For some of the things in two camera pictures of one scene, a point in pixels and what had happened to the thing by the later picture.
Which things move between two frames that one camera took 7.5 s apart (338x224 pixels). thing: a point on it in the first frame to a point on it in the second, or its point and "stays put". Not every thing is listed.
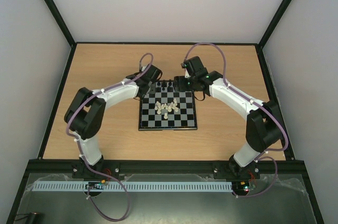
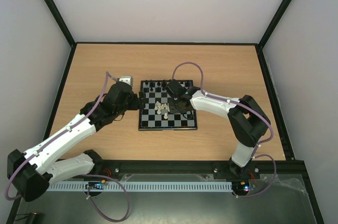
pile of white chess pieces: (158, 106) stays put
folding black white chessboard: (166, 107) stays put
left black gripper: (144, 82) to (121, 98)
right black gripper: (180, 83) to (179, 105)
